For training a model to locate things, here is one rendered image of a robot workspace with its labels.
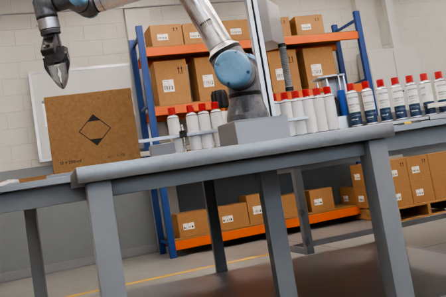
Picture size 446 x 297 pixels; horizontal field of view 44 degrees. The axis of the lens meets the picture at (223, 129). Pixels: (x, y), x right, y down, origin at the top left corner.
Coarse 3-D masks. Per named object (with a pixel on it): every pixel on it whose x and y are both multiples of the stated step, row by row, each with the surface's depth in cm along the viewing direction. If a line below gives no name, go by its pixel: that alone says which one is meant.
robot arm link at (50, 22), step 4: (40, 20) 196; (44, 20) 195; (48, 20) 196; (52, 20) 196; (56, 20) 198; (40, 24) 196; (44, 24) 195; (48, 24) 196; (52, 24) 196; (56, 24) 197; (40, 28) 196; (44, 28) 196; (48, 28) 196; (52, 28) 197; (56, 28) 198
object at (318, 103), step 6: (318, 90) 254; (318, 96) 253; (318, 102) 252; (318, 108) 252; (324, 108) 253; (318, 114) 252; (324, 114) 252; (318, 120) 252; (324, 120) 252; (318, 126) 252; (324, 126) 251
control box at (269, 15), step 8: (264, 0) 237; (264, 8) 237; (272, 8) 243; (264, 16) 237; (272, 16) 240; (264, 24) 236; (272, 24) 238; (280, 24) 249; (264, 32) 236; (272, 32) 236; (280, 32) 247; (264, 40) 236; (272, 40) 235; (280, 40) 245; (272, 48) 250
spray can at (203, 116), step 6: (198, 108) 244; (204, 108) 244; (198, 114) 243; (204, 114) 242; (198, 120) 244; (204, 120) 242; (204, 126) 242; (210, 126) 244; (204, 138) 242; (210, 138) 242; (204, 144) 242; (210, 144) 242
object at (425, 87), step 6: (420, 78) 265; (426, 78) 263; (420, 84) 264; (426, 84) 262; (420, 90) 265; (426, 90) 262; (426, 96) 262; (432, 96) 262; (426, 102) 262; (432, 102) 261; (426, 108) 262; (432, 108) 261; (426, 114) 263; (432, 114) 261
